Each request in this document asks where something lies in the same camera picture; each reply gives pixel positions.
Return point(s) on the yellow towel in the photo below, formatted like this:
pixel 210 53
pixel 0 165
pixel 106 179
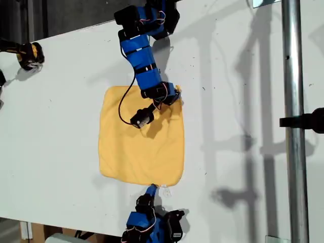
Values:
pixel 131 157

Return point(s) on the black object at table edge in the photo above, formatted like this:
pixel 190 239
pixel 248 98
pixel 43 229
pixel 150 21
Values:
pixel 2 78

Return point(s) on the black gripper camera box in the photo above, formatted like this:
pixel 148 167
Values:
pixel 176 225
pixel 142 118

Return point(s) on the black clamp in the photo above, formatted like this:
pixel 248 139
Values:
pixel 303 121

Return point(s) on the steel post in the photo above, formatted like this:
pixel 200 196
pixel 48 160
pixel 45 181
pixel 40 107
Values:
pixel 294 177

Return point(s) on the white box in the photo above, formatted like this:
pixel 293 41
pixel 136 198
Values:
pixel 60 238

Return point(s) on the white table leg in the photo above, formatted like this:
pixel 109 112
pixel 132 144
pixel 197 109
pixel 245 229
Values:
pixel 26 230

